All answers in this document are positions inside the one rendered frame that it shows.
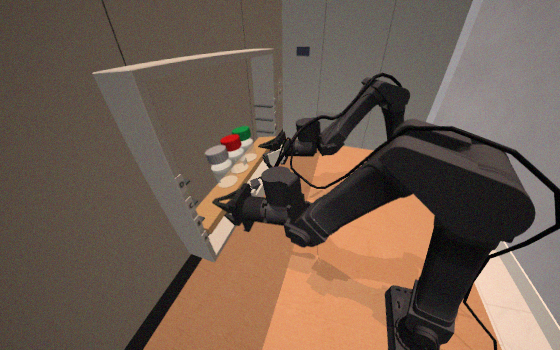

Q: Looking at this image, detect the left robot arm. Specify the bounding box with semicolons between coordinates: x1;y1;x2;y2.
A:
261;130;535;350

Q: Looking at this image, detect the pale grey bottle with grey ribbed cap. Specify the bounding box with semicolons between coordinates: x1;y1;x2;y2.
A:
205;145;238;188

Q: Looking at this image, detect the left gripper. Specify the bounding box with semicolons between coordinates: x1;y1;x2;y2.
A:
212;179;268;232

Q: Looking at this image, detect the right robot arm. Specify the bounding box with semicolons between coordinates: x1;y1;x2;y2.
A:
296;79;410;157

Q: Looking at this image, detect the grey rectangular rack frame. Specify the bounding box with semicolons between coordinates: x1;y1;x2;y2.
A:
93;48;276;263

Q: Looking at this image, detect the white bottle with green cap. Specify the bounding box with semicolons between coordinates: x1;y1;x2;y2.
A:
232;126;257;163

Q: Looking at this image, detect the white bottle with red cap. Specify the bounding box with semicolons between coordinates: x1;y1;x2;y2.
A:
220;134;249;174

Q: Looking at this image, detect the light brown wooden board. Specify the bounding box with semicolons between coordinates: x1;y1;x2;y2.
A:
196;137;275;234

